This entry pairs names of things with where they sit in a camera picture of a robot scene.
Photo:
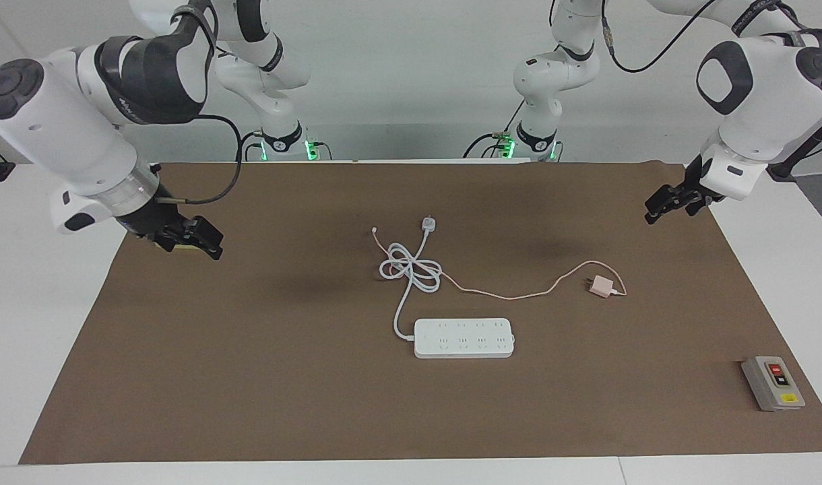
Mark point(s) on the pink charger adapter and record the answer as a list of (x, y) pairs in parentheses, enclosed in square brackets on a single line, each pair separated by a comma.
[(601, 287)]

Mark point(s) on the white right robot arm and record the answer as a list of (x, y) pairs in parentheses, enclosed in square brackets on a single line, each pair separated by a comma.
[(81, 128)]

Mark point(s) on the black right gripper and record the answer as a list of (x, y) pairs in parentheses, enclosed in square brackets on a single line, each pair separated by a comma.
[(158, 225)]

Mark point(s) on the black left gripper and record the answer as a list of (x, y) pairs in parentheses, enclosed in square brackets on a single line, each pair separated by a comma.
[(690, 192)]

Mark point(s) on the white power strip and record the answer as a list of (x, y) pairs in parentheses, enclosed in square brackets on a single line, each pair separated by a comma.
[(461, 340)]

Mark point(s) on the brown paper mat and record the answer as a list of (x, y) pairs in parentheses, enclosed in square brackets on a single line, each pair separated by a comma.
[(283, 377)]

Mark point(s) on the grey push button box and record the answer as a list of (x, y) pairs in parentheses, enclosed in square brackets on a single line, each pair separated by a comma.
[(773, 384)]

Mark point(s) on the black stand with pole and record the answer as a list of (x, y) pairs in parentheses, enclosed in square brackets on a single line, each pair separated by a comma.
[(785, 168)]

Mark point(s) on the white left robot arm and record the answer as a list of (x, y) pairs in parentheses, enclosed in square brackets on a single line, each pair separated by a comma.
[(768, 101)]

